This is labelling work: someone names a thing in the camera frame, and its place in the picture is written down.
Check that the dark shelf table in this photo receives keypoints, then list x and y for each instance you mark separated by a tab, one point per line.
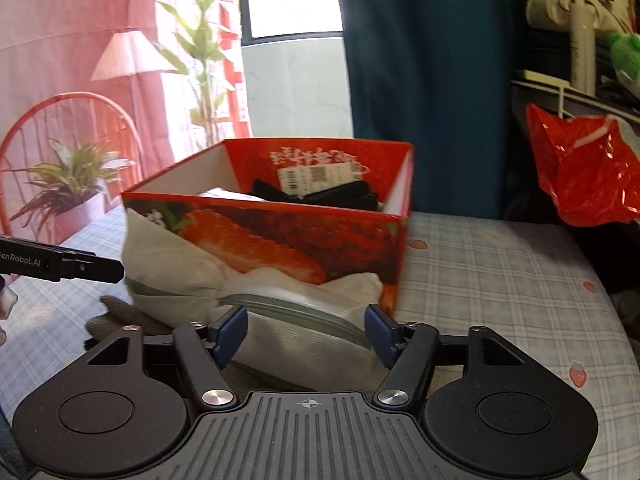
557	96

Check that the dark teal curtain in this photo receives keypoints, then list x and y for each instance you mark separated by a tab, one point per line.
437	74

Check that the pink printed backdrop cloth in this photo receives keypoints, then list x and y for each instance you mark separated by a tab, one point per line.
154	80

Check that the beige cloth bundle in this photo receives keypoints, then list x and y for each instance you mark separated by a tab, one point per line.
555	15

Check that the red plastic bag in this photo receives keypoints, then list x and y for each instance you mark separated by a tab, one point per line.
588	165

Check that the white spray bottle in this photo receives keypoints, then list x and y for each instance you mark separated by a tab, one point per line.
583	44

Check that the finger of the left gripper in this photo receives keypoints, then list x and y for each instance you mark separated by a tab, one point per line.
90	267

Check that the red strawberry cardboard box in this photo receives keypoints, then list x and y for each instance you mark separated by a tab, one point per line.
207	200

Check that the green white plush toy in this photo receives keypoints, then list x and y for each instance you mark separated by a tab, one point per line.
625	52

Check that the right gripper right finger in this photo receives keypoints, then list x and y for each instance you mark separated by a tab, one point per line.
485	408

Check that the black knit cloth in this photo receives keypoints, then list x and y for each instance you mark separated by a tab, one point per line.
353	195

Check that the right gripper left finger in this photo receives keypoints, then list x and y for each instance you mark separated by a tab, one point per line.
130	402

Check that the checkered strawberry tablecloth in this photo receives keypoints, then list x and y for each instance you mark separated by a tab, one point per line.
527	282

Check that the white mesh zipper pouch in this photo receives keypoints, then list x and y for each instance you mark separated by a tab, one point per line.
309	335

